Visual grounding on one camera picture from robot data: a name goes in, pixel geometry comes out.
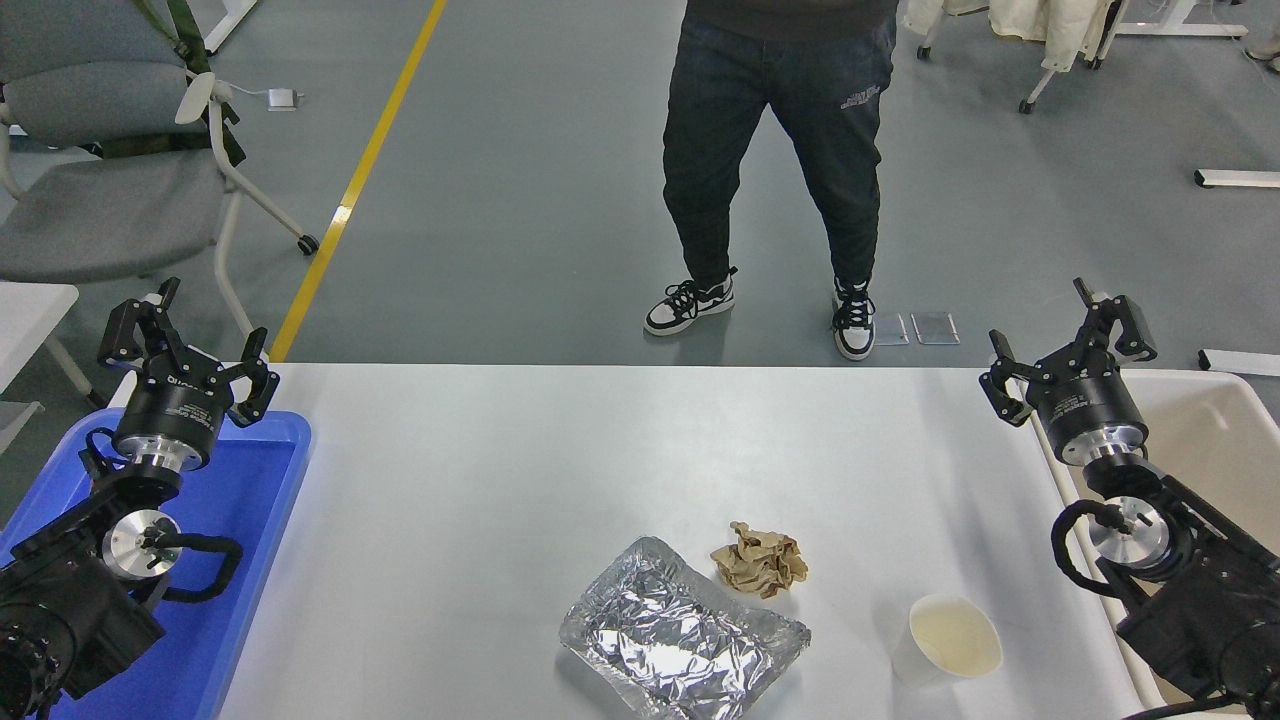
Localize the olive green bag strap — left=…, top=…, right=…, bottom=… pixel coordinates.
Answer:
left=85, top=0, right=246, bottom=166

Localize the rolling chair with cream coat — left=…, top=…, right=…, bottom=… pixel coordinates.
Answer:
left=988, top=0, right=1126, bottom=114

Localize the white paper cup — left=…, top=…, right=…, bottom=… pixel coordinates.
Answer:
left=890, top=594, right=1004, bottom=689

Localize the person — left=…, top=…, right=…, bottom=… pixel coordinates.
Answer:
left=643, top=0, right=901, bottom=362

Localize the white desk base frame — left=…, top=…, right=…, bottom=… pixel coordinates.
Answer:
left=1115, top=0, right=1249, bottom=39

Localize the small white side table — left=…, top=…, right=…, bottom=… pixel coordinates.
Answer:
left=0, top=283, right=106, bottom=456

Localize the grey office chair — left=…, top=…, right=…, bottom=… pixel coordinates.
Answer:
left=0, top=0, right=321, bottom=346

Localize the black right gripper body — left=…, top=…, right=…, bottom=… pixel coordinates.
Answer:
left=1025, top=362, right=1151, bottom=456

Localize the blue plastic tray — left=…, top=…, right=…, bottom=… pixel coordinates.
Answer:
left=0, top=408, right=313, bottom=720

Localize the large pale plastic bin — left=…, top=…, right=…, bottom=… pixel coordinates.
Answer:
left=1030, top=368, right=1280, bottom=720

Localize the white rolling chair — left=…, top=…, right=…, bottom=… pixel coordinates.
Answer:
left=900, top=0, right=988, bottom=61

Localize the tan paper ball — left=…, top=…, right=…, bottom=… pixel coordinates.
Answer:
left=710, top=521, right=809, bottom=600

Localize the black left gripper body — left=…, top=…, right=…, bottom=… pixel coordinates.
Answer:
left=112, top=345, right=238, bottom=467

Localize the silver foil tray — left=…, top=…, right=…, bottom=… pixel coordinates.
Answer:
left=558, top=536, right=812, bottom=720

